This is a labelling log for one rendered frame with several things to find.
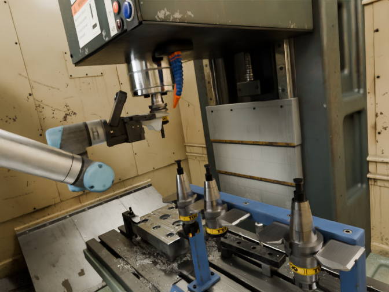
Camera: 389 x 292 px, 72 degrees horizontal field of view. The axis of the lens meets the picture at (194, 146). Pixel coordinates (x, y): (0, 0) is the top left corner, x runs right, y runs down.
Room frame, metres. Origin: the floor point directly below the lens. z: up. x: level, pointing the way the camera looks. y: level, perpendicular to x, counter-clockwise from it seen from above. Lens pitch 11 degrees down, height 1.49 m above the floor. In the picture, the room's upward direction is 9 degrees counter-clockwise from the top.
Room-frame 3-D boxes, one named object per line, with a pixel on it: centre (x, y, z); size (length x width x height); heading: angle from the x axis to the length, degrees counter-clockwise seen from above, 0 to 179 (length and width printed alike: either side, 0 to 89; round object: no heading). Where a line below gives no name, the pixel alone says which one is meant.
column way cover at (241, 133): (1.18, -0.25, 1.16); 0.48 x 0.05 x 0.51; 38
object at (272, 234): (0.45, -0.12, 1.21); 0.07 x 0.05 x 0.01; 128
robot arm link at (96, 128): (0.80, 0.29, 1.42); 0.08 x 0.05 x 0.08; 27
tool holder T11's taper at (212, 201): (0.58, -0.02, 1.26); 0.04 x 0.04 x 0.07
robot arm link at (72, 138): (0.77, 0.36, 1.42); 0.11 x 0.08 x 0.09; 117
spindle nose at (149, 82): (0.90, 0.10, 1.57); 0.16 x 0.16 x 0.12
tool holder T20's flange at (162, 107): (0.90, 0.10, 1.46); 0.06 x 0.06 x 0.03
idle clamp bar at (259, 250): (0.81, -0.12, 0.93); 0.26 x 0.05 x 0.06; 43
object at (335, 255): (0.36, -0.19, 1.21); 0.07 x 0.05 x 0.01; 128
